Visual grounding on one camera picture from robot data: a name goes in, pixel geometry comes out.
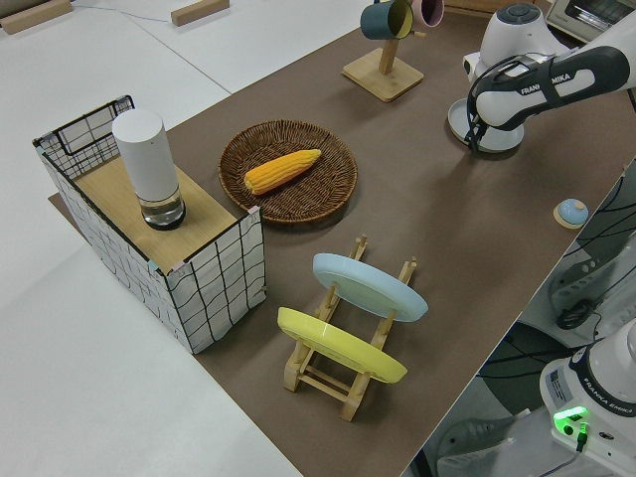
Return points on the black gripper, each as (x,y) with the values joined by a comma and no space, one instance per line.
(475,95)

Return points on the gray round plate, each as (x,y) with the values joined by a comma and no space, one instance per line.
(457,119)

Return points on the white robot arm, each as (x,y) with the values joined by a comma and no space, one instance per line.
(571,74)

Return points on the light blue plate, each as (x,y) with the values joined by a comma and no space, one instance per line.
(367,290)

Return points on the yellow plate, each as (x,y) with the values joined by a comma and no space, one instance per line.
(343,345)

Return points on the wooden plate rack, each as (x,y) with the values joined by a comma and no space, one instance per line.
(323,382)

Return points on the brown table mat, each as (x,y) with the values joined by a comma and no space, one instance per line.
(422,199)

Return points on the wooden mug stand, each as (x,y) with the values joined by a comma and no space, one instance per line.
(385,74)

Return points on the pink mug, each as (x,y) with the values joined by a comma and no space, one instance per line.
(431,10)

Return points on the blue bell on wooden base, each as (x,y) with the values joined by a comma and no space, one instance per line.
(571,213)

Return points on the dark teal mug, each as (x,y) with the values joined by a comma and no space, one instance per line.
(375,22)

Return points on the white toaster oven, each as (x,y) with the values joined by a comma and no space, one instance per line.
(596,17)

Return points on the brown wicker basket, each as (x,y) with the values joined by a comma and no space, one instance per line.
(318,199)

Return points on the yellow corn cob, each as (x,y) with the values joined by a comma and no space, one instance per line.
(280,171)

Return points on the light wooden block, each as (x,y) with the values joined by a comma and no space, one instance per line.
(199,12)
(30,17)

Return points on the white grid-patterned box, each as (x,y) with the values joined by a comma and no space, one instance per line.
(213,283)

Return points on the white cylinder with glass base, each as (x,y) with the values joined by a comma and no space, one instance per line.
(146,159)

